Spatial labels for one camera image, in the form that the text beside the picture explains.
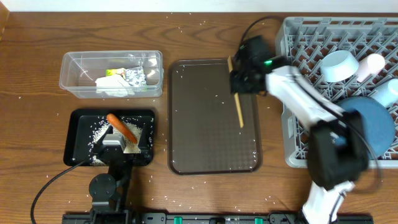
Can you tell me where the black waste tray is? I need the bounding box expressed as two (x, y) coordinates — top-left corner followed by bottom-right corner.
(63, 108), (155, 167)

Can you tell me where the pink plastic cup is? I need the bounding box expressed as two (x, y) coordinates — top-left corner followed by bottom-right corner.
(354, 54), (386, 82)

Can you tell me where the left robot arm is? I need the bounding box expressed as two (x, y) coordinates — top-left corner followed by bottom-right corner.
(87, 125), (154, 224)

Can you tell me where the light blue bowl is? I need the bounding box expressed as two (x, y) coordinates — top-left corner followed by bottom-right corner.
(320, 50), (359, 82)

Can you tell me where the pile of rice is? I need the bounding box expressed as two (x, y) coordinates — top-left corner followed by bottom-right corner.
(88, 121), (142, 166)

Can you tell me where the white tissue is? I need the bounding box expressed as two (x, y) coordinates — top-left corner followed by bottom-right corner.
(95, 75), (135, 97)

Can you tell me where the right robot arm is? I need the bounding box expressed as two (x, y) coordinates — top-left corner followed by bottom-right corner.
(229, 35), (369, 223)

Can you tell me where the clear plastic bin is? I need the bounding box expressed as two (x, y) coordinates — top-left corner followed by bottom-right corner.
(59, 50), (164, 98)

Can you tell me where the dark brown serving tray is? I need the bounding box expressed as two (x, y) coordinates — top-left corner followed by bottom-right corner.
(168, 59), (262, 175)

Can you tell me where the silver foil snack wrapper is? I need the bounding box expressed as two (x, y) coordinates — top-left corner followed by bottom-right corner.
(105, 67), (147, 87)

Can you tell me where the light blue plastic cup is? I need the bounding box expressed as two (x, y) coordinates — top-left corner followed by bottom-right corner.
(371, 78), (398, 108)

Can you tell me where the orange carrot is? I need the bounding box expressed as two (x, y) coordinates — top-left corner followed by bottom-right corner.
(106, 113), (137, 144)

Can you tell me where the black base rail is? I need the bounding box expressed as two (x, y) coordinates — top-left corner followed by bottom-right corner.
(62, 213), (374, 224)

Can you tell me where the grey dishwasher rack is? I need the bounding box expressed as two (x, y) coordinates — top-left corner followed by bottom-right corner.
(275, 17), (397, 169)

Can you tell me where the dark blue plate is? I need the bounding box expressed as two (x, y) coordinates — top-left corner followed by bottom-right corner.
(337, 96), (395, 157)

